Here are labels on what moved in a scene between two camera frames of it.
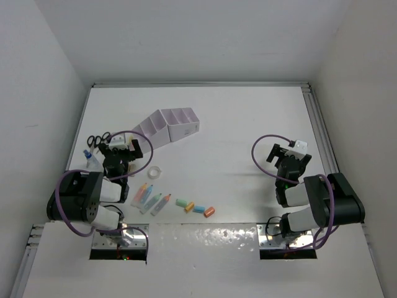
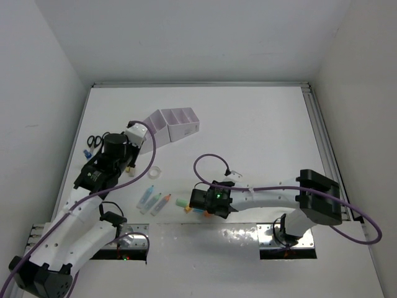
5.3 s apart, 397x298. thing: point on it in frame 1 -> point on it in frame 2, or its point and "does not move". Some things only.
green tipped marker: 150,203 does not move
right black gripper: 277,151 -> 215,182
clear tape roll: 154,172 does not move
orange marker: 160,205 does not move
